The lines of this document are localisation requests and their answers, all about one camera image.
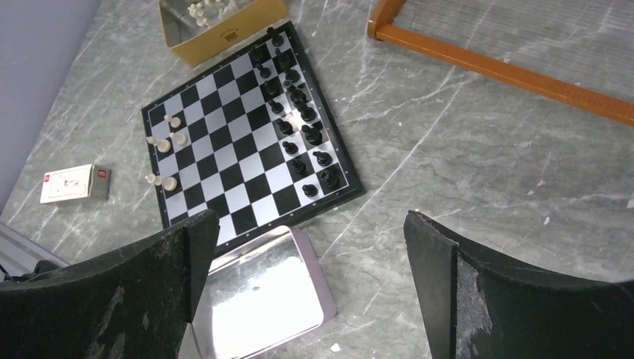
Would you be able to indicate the orange wooden rack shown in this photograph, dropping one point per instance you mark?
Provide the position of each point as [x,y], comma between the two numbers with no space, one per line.
[380,27]

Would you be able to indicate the gold tin of white pieces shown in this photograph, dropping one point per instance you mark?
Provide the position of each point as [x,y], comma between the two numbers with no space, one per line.
[195,31]

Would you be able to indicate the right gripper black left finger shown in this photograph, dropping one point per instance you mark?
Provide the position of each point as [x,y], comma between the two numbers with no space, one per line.
[132,302]

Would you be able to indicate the silver metal tin lid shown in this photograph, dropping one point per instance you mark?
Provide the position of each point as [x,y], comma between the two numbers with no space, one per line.
[259,296]

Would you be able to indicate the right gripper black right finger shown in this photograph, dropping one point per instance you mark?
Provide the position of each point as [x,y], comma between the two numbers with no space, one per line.
[477,302]

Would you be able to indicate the small white card box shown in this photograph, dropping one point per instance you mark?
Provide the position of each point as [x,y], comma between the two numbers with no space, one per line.
[81,182]

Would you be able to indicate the white chess rook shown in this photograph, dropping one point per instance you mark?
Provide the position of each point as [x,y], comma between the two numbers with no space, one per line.
[173,122]

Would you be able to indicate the black white chessboard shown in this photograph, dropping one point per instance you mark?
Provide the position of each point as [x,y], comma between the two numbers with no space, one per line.
[263,148]

